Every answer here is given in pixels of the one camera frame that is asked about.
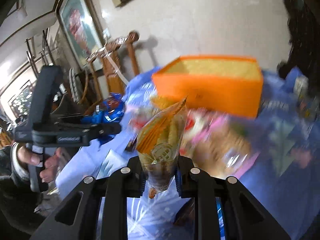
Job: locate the white drink can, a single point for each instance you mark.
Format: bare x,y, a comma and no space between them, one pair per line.
301,85

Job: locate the pink bag of small biscuits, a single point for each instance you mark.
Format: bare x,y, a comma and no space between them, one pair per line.
217,145

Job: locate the glass mug with stickers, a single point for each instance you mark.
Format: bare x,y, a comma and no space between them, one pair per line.
308,107

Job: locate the framed red flower painting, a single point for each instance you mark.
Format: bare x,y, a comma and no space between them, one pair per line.
81,27

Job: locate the carved wooden chair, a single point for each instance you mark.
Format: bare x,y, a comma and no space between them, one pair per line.
108,56

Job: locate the yellow cake pack with barcode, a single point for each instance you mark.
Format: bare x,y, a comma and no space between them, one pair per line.
158,145

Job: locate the orange cardboard box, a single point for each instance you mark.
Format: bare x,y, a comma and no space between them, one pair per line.
223,83

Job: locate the blue patterned tablecloth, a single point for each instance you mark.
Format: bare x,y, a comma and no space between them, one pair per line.
284,176

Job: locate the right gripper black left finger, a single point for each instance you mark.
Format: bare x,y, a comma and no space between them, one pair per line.
96,208

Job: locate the wall power socket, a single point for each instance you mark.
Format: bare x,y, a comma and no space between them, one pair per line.
106,34

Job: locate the blue chocolate cookie packet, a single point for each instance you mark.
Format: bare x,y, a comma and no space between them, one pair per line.
110,111

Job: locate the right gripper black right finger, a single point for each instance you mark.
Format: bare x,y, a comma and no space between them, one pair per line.
221,207

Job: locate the dark carved wooden cabinet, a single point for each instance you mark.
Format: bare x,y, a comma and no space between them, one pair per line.
304,40

